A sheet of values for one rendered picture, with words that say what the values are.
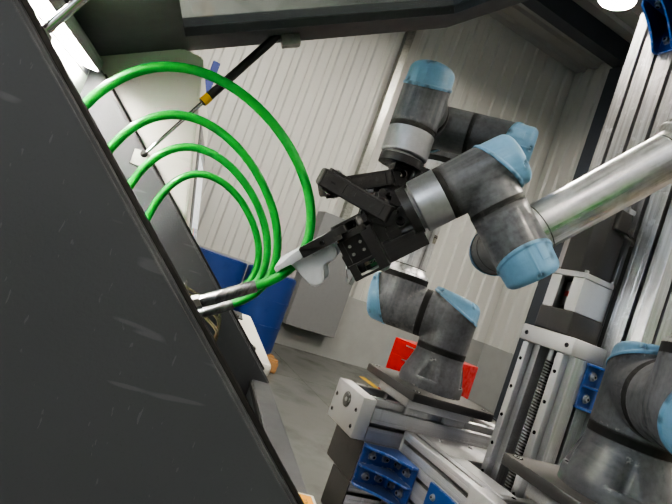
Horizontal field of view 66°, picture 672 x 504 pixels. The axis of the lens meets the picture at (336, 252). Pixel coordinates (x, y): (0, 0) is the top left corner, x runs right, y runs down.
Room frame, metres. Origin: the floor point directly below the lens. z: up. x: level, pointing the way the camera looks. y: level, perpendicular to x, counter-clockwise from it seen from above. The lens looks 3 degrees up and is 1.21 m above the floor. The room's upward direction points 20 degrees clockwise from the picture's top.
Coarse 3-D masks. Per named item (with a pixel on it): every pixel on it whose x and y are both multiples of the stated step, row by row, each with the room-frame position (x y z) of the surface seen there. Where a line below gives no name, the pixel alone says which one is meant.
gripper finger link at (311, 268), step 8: (328, 248) 0.70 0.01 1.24; (288, 256) 0.71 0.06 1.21; (296, 256) 0.70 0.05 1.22; (312, 256) 0.71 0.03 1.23; (320, 256) 0.71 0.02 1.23; (328, 256) 0.70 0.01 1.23; (280, 264) 0.72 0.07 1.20; (288, 264) 0.71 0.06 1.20; (296, 264) 0.71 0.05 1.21; (304, 264) 0.71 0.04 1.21; (312, 264) 0.71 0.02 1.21; (320, 264) 0.71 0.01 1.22; (304, 272) 0.71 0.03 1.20; (312, 272) 0.71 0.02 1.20; (320, 272) 0.71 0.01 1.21; (312, 280) 0.71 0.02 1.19; (320, 280) 0.71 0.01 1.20
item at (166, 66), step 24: (120, 72) 0.70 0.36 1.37; (144, 72) 0.70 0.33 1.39; (192, 72) 0.71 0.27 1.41; (96, 96) 0.69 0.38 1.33; (240, 96) 0.72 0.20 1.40; (264, 120) 0.72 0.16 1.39; (288, 144) 0.72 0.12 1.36; (312, 192) 0.73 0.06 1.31; (312, 216) 0.73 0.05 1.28; (312, 240) 0.74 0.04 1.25
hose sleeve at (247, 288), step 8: (224, 288) 0.73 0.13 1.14; (232, 288) 0.72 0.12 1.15; (240, 288) 0.72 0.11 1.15; (248, 288) 0.72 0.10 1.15; (256, 288) 0.73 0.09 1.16; (200, 296) 0.72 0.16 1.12; (208, 296) 0.72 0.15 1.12; (216, 296) 0.72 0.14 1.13; (224, 296) 0.72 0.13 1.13; (232, 296) 0.72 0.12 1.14; (240, 296) 0.73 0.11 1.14; (208, 304) 0.72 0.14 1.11
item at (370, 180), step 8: (352, 176) 0.76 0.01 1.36; (360, 176) 0.76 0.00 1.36; (368, 176) 0.76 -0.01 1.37; (376, 176) 0.77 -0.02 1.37; (384, 176) 0.77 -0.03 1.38; (392, 176) 0.77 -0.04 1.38; (360, 184) 0.76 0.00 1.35; (368, 184) 0.76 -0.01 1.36; (376, 184) 0.77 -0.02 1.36; (384, 184) 0.77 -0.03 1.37; (392, 184) 0.77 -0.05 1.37; (320, 192) 0.77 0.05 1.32
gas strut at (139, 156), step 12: (276, 36) 1.06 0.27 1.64; (264, 48) 1.05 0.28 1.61; (252, 60) 1.05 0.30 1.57; (240, 72) 1.05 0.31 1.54; (216, 84) 1.03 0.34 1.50; (204, 96) 1.03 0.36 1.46; (192, 108) 1.03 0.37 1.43; (180, 120) 1.02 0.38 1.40; (168, 132) 1.02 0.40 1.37; (156, 144) 1.01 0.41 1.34; (132, 156) 1.00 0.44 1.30; (144, 156) 1.01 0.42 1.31
